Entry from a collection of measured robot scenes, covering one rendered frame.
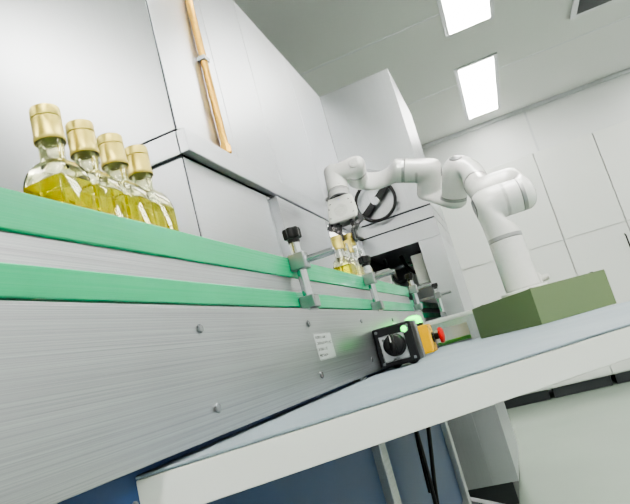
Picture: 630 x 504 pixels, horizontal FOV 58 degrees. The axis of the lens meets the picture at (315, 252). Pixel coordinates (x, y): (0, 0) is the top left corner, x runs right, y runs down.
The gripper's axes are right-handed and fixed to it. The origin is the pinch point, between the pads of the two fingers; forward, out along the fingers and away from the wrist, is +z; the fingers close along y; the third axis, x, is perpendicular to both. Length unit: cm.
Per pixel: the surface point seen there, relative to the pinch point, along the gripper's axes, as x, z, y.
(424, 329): -32, 47, 21
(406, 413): -117, 78, 29
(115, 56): -83, -25, -28
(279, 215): -28.0, -0.2, -12.9
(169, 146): -77, 2, -19
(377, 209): 77, -49, -1
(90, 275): -136, 65, 11
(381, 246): 83, -31, -5
